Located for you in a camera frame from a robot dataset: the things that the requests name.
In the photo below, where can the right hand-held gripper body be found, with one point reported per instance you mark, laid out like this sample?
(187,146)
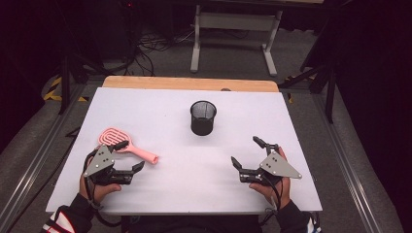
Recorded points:
(278,165)

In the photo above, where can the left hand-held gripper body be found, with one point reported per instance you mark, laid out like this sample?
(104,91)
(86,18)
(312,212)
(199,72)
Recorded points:
(101,161)

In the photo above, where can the pink hairbrush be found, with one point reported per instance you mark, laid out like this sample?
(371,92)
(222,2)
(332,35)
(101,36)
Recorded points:
(120,142)

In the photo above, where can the black mesh pen holder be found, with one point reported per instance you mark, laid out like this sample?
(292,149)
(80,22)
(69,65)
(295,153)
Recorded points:
(203,118)

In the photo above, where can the person's left hand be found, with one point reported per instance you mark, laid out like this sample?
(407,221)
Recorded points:
(101,191)

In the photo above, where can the white table board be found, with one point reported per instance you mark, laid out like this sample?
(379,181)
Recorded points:
(181,181)

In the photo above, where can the yellow black hazard tape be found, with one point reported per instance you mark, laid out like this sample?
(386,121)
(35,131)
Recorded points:
(53,89)
(289,97)

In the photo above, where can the black tripod stand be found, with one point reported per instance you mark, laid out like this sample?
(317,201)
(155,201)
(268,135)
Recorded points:
(66,81)
(324,81)

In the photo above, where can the wooden table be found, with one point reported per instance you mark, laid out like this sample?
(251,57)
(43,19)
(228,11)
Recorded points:
(181,83)

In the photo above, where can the aluminium floor rail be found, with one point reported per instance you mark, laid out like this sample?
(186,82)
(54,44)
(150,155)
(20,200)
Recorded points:
(346,161)
(35,161)

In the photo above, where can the white metal table frame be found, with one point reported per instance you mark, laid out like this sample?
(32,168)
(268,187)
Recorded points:
(236,21)

